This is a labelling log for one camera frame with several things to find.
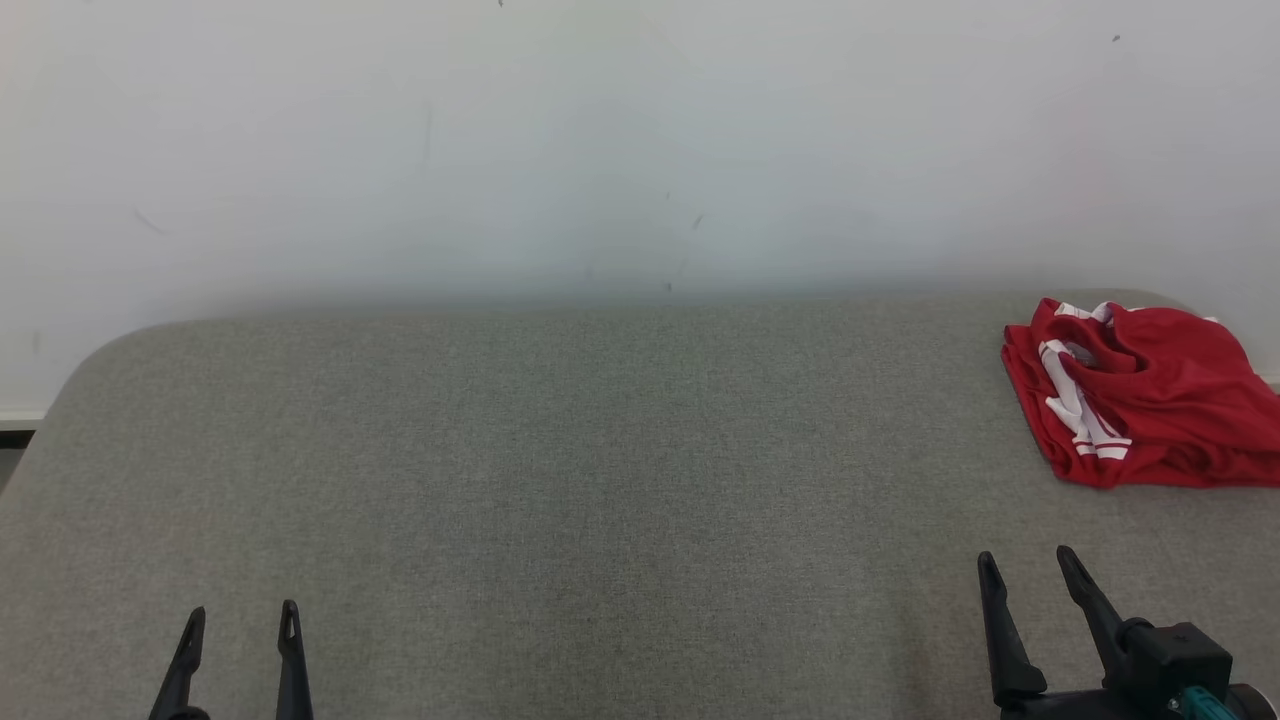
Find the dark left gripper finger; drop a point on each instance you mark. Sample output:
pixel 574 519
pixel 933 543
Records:
pixel 293 670
pixel 183 675

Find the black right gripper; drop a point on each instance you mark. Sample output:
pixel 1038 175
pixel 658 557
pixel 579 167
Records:
pixel 1070 708

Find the red white jersey shirt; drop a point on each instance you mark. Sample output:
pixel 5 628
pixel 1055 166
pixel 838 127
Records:
pixel 1180 440

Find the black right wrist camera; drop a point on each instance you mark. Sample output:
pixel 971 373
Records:
pixel 1180 655

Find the teal right camera connector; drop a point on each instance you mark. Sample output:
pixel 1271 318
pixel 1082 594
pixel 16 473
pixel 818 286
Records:
pixel 1200 706

